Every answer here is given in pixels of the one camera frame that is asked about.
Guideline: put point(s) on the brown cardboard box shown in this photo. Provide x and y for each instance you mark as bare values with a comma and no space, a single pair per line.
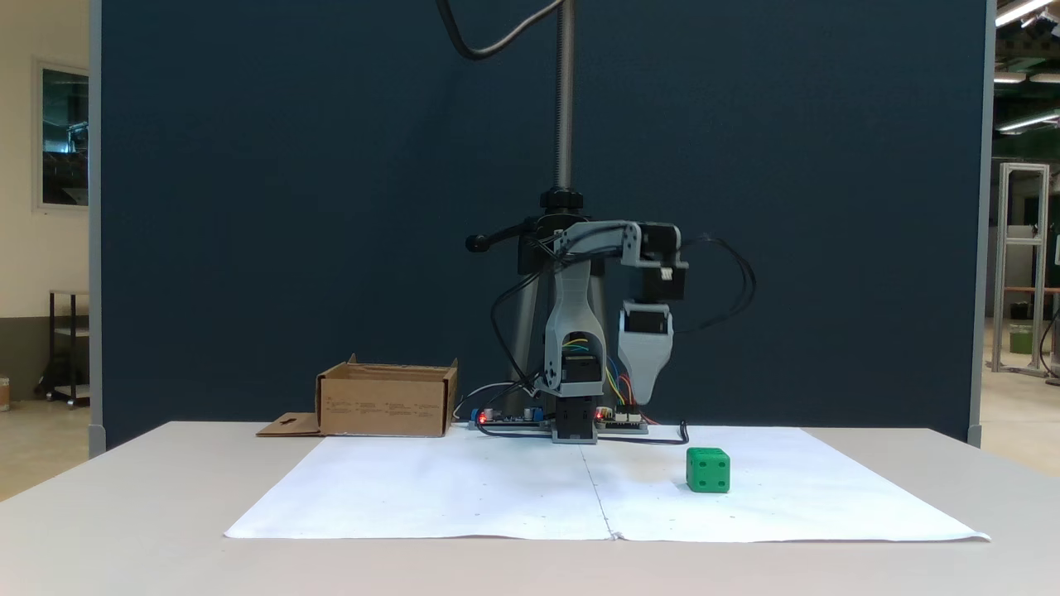
385,406

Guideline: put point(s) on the white paper sheet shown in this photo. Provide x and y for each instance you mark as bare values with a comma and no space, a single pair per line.
795,505
431,488

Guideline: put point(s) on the black clamp stand metal pole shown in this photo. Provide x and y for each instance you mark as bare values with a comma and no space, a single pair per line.
565,99

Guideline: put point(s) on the blue circuit board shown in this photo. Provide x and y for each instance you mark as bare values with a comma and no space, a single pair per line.
505,420

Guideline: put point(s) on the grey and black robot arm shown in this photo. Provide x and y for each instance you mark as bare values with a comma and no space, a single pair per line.
571,306

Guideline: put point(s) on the green bin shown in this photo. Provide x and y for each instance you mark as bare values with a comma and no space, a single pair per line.
1020,339

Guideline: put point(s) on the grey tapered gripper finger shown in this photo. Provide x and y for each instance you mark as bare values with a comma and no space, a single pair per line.
646,364

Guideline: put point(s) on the dark blue partition panel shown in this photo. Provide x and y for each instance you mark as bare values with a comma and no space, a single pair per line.
248,207

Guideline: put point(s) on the aluminium profile frame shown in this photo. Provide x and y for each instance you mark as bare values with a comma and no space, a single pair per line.
1004,265

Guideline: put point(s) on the green die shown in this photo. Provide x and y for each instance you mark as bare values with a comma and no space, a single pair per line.
708,472

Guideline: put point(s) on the fluorescent ceiling light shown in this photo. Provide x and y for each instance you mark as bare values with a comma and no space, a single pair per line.
1023,10
1027,123
1009,78

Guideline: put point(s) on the framed wall window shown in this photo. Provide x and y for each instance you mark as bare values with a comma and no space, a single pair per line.
65,136

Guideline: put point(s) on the black shelf cart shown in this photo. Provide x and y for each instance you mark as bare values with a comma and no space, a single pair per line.
51,348

